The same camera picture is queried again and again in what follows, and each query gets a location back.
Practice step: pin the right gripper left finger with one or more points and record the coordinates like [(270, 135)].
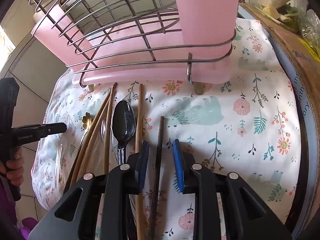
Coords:
[(75, 215)]

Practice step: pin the clear bowl with cabbage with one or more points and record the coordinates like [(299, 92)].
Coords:
[(285, 13)]

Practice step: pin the gold flower-handled spoon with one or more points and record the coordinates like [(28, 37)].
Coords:
[(86, 124)]

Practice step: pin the person's left hand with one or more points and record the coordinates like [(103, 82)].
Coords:
[(14, 169)]

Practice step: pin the purple sleeve forearm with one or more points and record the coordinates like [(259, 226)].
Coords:
[(9, 222)]

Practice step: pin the pink plastic drip tray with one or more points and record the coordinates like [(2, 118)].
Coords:
[(163, 51)]

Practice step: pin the black metal spoon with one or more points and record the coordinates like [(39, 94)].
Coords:
[(123, 128)]

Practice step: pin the floral white cloth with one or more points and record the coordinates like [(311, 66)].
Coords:
[(248, 125)]

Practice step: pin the wooden chopstick outer left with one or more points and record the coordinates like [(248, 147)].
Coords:
[(70, 181)]

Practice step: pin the clear plastic spoon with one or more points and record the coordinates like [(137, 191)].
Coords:
[(103, 129)]

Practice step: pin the metal wire utensil rack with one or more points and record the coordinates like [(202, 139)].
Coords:
[(96, 18)]

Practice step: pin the bagged green vegetables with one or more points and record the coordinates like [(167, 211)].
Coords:
[(309, 29)]

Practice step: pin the pink plastic cup left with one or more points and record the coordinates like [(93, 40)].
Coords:
[(58, 34)]

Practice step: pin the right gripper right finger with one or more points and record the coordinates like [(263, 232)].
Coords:
[(246, 215)]

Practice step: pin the wooden chopstick by spoon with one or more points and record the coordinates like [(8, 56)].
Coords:
[(108, 129)]

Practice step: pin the cardboard box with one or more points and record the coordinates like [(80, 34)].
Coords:
[(305, 66)]

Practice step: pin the dark brown chopstick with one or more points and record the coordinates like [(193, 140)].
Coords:
[(153, 212)]

